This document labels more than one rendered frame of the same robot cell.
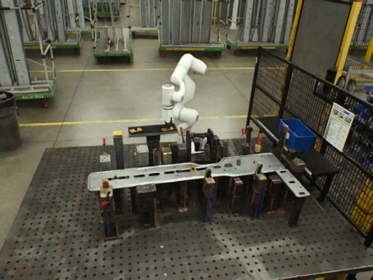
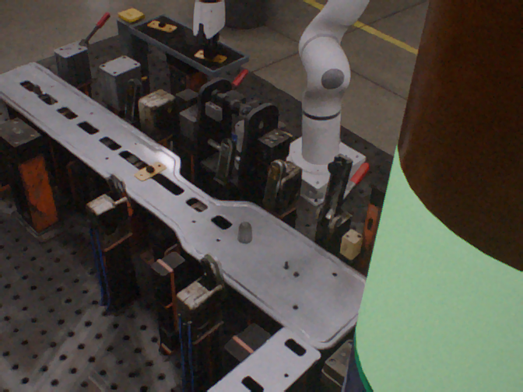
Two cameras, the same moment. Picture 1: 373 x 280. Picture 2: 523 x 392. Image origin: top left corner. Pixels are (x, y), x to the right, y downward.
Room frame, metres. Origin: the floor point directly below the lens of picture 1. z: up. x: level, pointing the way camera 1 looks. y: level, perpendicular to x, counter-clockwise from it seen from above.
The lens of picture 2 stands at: (1.25, -1.27, 2.01)
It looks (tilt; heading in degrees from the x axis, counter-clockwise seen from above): 41 degrees down; 56
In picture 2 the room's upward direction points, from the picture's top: 3 degrees clockwise
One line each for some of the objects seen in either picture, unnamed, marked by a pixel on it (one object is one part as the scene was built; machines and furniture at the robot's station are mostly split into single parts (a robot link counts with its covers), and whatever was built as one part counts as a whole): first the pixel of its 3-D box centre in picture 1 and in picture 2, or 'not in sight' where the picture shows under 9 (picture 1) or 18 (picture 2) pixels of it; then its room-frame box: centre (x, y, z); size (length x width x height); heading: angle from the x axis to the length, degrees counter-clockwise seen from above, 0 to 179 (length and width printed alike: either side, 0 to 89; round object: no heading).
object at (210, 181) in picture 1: (207, 199); (114, 252); (1.55, -0.17, 0.87); 0.12 x 0.09 x 0.35; 15
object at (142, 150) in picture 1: (143, 171); (127, 124); (1.78, 0.30, 0.90); 0.13 x 0.10 x 0.41; 15
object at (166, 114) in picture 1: (167, 113); (210, 12); (1.99, 0.13, 1.29); 0.10 x 0.07 x 0.11; 34
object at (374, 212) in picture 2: (256, 155); (361, 270); (2.00, -0.57, 0.95); 0.03 x 0.01 x 0.50; 105
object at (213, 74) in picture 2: (152, 130); (187, 43); (1.97, 0.24, 1.16); 0.37 x 0.14 x 0.02; 105
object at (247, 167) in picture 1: (190, 170); (143, 170); (1.69, -0.05, 1.00); 1.38 x 0.22 x 0.02; 105
